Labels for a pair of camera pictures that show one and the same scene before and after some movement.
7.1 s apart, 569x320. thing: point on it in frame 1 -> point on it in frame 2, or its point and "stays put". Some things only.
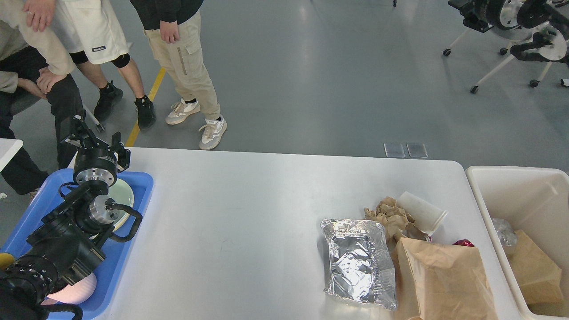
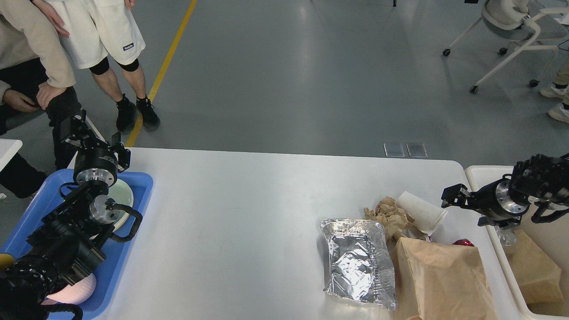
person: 174,29 -> 560,89
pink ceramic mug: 75,294 stays put
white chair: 92,117 -> 97,132
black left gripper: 95,160 stays put
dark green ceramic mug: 6,260 stays put
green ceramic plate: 122,193 stays put
